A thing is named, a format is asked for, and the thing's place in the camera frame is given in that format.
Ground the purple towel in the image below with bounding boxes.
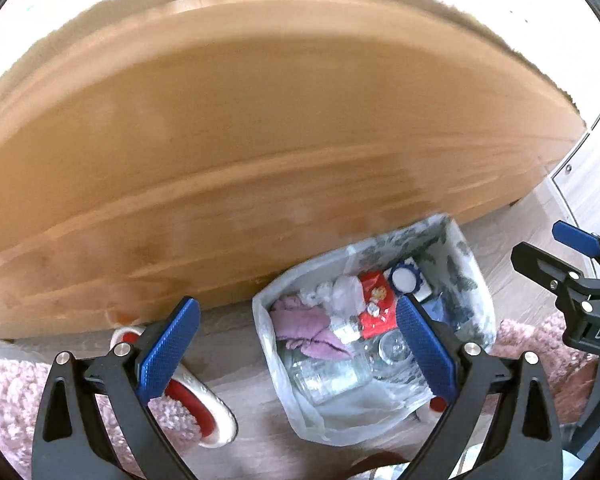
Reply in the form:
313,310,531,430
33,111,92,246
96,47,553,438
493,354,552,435
270,296,355,362

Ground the waste bin with plastic liner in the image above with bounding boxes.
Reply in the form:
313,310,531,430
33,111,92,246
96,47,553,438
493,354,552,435
251,213,497,447

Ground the white plastic bag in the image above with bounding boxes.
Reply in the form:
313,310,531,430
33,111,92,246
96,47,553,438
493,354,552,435
327,275,367,317

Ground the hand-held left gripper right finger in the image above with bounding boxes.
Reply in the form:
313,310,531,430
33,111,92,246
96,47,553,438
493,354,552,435
396,295,565,480

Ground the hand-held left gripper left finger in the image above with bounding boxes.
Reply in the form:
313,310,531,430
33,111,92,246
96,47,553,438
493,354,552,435
31,296,202,480

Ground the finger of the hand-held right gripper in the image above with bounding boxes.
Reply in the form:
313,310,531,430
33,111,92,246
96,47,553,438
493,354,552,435
552,220,600,275
511,241,600,312

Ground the blue bottle cap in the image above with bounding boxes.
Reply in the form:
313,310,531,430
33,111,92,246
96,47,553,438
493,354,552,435
386,256,427,295

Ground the light wooden door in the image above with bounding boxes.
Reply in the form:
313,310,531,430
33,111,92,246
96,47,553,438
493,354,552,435
550,72,600,241

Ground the wooden bed footboard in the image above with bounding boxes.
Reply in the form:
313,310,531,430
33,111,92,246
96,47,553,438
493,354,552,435
0,0,588,342

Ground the red cookie packet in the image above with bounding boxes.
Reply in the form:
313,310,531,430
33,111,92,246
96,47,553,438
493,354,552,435
359,270,398,337

